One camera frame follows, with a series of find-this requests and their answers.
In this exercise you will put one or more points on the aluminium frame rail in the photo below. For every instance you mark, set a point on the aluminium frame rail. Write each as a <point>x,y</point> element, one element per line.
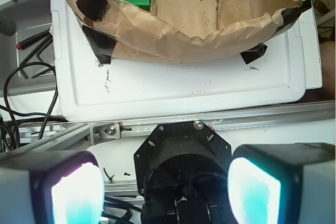
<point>286,123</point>

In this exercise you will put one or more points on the metal corner bracket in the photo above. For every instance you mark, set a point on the metal corner bracket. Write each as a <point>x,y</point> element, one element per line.
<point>104,132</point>

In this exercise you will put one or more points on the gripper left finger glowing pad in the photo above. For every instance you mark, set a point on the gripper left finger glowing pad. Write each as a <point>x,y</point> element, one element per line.
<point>51,187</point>

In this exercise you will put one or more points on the brown paper bag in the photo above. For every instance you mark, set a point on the brown paper bag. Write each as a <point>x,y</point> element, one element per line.
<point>183,31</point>

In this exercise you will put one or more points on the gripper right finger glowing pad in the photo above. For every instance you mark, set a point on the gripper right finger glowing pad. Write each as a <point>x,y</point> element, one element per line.
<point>283,183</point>

